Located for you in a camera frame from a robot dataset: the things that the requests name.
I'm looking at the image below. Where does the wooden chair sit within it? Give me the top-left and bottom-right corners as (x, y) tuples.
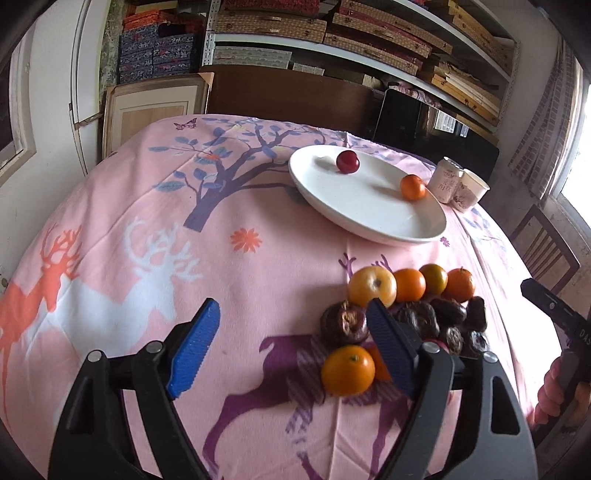
(509, 205), (581, 295)

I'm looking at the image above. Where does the white beverage can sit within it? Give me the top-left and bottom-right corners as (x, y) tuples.
(427, 157), (464, 204)

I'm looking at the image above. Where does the person right hand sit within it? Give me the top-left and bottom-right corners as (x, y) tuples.
(529, 358), (590, 427)

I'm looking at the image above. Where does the white paper cup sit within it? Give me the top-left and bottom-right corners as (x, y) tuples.
(450, 169), (490, 213)

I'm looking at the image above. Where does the window right side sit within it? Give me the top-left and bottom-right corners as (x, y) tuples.
(555, 78), (590, 236)

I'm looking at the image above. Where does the white metal shelf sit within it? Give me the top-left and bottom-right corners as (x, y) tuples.
(202, 1), (518, 133)

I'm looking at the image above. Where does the window with white frame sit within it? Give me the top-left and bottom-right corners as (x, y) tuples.
(1, 34), (36, 185)

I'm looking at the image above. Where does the red plum on plate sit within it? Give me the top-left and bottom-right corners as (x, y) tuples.
(335, 150), (360, 174)

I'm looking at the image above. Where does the curtain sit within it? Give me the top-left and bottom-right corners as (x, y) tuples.
(509, 41), (583, 200)

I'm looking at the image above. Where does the orange tangerine behind finger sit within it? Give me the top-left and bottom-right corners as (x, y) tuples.
(368, 344), (392, 382)

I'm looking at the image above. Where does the orange tangerine in row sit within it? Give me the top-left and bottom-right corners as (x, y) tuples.
(394, 268), (426, 303)

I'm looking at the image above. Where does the orange tangerine on plate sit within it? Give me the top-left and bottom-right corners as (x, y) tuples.
(400, 174), (426, 201)

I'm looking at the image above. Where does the blue patterned boxes stack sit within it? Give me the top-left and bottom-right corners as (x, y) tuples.
(117, 23), (195, 84)

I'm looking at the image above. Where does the white door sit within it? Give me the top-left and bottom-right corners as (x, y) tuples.
(29, 1), (110, 174)

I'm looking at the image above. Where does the greenish orange tangerine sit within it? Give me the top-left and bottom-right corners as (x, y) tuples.
(419, 263), (448, 296)

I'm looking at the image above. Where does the small dark water chestnut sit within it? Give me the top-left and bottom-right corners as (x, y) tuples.
(439, 326), (464, 355)

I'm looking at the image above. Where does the white oval plate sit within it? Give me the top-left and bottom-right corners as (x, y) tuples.
(288, 145), (447, 245)

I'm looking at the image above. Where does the pink printed tablecloth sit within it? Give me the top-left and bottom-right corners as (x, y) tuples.
(1, 115), (560, 479)

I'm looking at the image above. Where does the dark brown cabinet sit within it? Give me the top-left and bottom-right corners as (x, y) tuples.
(201, 65), (382, 139)

